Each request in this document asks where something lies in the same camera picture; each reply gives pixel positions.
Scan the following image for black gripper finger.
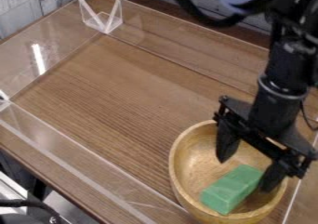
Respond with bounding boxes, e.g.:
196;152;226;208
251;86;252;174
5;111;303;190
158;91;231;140
216;120;240;163
258;162;288;192

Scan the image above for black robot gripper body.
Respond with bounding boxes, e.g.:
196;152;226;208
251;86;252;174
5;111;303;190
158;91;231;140
214;75;318;178

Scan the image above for green rectangular block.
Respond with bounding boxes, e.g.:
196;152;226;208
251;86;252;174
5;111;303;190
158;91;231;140
200;165;263;215

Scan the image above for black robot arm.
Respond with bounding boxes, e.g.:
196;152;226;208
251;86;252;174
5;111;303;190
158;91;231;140
175;0;318;192

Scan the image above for brown wooden bowl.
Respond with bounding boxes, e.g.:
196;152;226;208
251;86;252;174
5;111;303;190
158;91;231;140
168;120;288;224

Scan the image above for clear acrylic wall panels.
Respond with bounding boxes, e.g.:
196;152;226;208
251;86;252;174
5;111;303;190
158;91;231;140
0;0;318;224

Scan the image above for clear acrylic corner bracket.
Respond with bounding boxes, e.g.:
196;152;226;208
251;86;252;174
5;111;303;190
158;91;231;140
79;0;123;34

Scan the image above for black cable at bottom left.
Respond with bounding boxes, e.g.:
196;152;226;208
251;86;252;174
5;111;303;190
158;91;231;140
0;199;63;224

